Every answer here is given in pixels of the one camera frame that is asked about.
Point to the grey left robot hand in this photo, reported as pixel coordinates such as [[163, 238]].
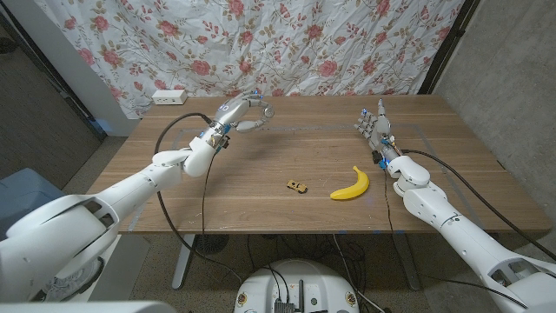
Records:
[[236, 111]]

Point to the black backdrop stand pole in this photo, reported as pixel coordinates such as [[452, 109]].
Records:
[[447, 43]]

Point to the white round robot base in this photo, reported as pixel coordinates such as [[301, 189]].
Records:
[[299, 278]]

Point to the blue-grey plastic bin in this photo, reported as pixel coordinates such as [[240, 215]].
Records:
[[26, 191]]

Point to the clear glass salt shaker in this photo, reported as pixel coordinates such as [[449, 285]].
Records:
[[269, 112]]

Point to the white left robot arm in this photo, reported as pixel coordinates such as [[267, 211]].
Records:
[[65, 235]]

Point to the floral print backdrop cloth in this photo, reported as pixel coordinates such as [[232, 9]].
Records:
[[260, 48]]

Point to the white power strip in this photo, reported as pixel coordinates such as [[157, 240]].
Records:
[[169, 97]]

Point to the black round fan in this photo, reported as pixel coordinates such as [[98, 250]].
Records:
[[211, 244]]

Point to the grey table leg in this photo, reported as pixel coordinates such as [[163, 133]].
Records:
[[408, 265]]

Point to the yellow toy car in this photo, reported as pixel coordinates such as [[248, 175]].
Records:
[[297, 186]]

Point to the yellow toy banana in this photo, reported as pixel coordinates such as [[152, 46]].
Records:
[[354, 189]]

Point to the white table leg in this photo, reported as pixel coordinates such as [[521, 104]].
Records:
[[183, 265]]

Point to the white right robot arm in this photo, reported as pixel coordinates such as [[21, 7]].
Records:
[[460, 235]]

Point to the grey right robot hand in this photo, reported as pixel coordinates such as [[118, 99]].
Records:
[[379, 128]]

